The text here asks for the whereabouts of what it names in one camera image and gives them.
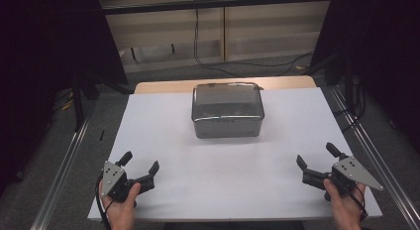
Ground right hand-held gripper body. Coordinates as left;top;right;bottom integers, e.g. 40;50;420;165
330;156;384;197

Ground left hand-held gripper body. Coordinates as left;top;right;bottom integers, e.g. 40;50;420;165
100;160;142;203

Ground clear grey plastic storage box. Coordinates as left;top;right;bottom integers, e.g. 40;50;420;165
191;83;265;140

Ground clear plastic box lid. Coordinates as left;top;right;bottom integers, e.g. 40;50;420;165
191;81;265;123

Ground person's left hand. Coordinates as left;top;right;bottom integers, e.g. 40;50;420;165
99;182;142;230

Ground person's right hand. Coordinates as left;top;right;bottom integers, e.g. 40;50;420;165
323;178;367;230

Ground black metal stand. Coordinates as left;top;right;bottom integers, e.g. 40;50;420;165
70;70;134;133

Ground yellow floor tape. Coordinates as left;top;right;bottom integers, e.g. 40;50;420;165
60;90;75;112

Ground white table cover sheet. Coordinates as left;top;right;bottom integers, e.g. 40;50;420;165
87;86;383;222

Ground black curtain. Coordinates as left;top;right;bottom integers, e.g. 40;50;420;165
0;0;130;195
310;0;420;153

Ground black horizontal bar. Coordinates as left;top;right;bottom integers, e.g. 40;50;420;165
101;0;332;16

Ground left hand-held gripper cable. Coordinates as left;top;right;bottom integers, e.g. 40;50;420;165
94;175;112;230

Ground hand-held gripper cable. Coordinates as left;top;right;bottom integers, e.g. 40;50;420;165
94;175;112;230
333;176;369;222

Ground right hand-held gripper cable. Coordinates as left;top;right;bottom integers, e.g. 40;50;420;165
333;176;369;222

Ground aluminium floor rail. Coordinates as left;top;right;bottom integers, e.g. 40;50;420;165
329;85;420;230
30;100;97;230

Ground black floor cables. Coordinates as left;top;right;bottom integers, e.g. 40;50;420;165
332;75;367;133

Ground black wall cable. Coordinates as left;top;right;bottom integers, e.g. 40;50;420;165
193;7;315;77

